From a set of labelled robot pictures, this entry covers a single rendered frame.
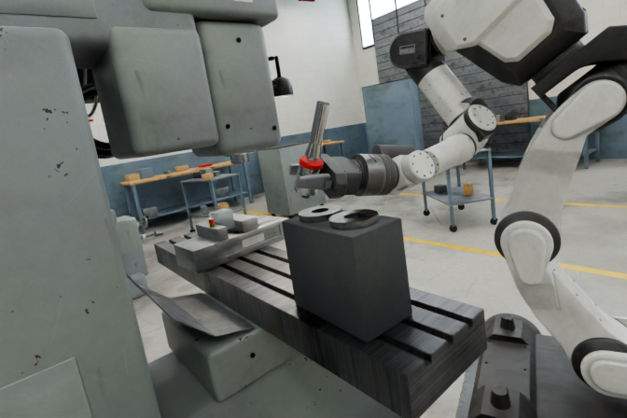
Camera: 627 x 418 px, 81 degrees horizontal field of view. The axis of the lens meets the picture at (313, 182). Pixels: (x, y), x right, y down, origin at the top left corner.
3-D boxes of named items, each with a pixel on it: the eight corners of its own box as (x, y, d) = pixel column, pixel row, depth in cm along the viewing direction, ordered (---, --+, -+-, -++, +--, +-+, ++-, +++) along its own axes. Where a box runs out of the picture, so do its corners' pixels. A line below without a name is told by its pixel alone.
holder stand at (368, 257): (337, 284, 86) (325, 201, 83) (413, 313, 69) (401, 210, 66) (295, 304, 79) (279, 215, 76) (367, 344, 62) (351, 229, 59)
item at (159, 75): (185, 148, 105) (165, 54, 101) (223, 144, 86) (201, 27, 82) (111, 160, 93) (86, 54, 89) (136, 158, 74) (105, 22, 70)
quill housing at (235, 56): (249, 148, 115) (229, 42, 110) (287, 145, 99) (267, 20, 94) (189, 159, 103) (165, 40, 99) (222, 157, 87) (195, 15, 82)
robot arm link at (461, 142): (432, 182, 89) (480, 158, 99) (458, 160, 81) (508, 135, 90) (407, 147, 92) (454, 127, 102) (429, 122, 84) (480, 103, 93)
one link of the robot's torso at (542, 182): (542, 255, 104) (633, 90, 87) (544, 283, 89) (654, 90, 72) (486, 231, 110) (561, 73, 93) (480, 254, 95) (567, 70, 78)
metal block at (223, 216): (226, 225, 125) (223, 208, 124) (235, 227, 120) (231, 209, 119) (212, 229, 121) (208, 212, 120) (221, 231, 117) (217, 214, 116)
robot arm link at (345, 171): (315, 142, 77) (365, 143, 81) (307, 183, 81) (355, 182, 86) (341, 169, 66) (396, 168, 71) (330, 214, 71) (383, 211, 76)
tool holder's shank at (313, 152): (306, 155, 72) (316, 99, 68) (321, 159, 72) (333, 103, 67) (301, 160, 70) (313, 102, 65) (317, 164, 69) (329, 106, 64)
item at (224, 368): (301, 283, 138) (297, 252, 136) (371, 310, 111) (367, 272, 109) (168, 348, 108) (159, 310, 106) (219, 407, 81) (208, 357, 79)
